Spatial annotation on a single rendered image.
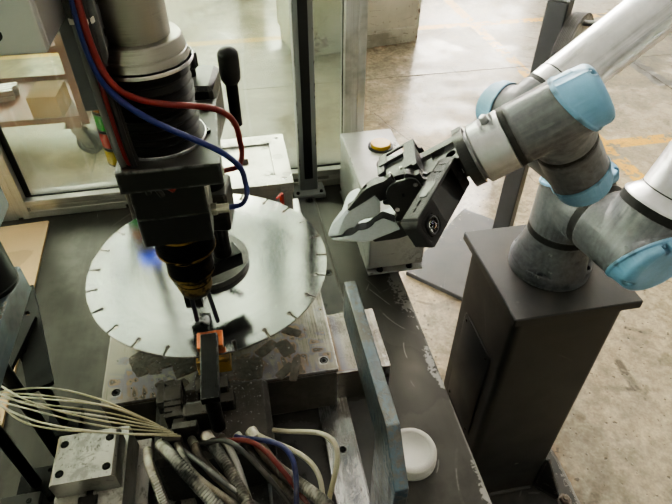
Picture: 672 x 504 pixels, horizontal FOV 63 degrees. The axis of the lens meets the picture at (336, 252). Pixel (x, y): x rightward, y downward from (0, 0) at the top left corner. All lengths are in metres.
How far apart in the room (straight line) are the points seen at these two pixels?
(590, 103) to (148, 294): 0.58
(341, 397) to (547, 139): 0.47
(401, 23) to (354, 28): 3.02
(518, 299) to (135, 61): 0.80
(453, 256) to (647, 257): 1.38
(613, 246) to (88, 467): 0.77
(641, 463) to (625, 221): 1.07
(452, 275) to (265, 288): 1.46
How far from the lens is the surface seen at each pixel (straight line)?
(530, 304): 1.05
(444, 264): 2.18
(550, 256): 1.06
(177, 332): 0.71
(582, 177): 0.73
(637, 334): 2.19
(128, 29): 0.43
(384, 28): 4.09
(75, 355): 1.01
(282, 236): 0.82
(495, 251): 1.14
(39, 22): 0.37
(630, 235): 0.92
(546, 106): 0.66
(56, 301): 1.12
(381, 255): 1.02
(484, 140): 0.66
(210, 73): 0.57
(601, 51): 0.86
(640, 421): 1.95
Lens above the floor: 1.47
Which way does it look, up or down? 42 degrees down
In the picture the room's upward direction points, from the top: straight up
